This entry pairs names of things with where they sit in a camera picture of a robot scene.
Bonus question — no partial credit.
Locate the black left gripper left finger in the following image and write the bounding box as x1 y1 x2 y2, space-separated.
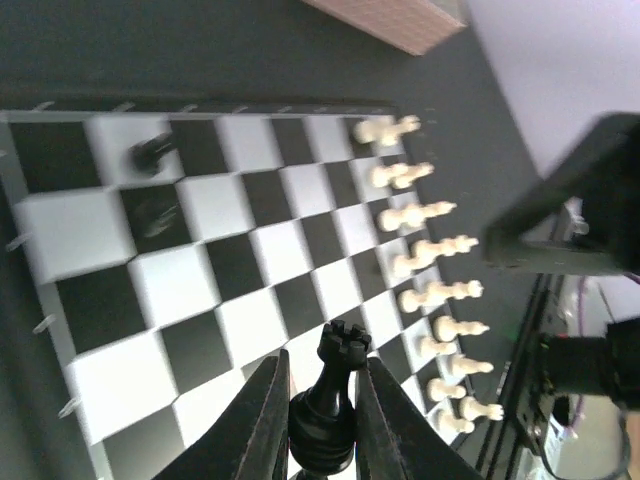
155 349 290 480

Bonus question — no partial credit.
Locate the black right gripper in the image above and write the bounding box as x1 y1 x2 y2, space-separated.
482 113 639 275

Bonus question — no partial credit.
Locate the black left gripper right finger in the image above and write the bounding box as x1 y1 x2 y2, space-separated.
355 357 480 480

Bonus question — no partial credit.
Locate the black rook piece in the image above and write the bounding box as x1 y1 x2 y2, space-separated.
288 320 371 479

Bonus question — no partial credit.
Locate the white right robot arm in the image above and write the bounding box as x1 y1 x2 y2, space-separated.
482 112 639 410

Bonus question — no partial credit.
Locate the black pawn on board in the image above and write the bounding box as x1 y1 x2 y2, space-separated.
130 133 175 176

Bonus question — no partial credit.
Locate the white queen piece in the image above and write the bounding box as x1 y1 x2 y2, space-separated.
412 235 479 264

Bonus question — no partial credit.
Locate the white bishop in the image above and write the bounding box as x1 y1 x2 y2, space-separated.
402 201 457 228

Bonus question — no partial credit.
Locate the white knight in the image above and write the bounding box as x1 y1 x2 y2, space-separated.
391 162 435 189

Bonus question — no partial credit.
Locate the black white chessboard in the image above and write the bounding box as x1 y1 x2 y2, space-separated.
1 102 473 479

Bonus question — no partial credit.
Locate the white pawn far row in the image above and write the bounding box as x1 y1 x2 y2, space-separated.
352 119 386 144

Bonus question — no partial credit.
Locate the pink patterned tray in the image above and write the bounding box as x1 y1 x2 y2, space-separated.
305 0 468 56

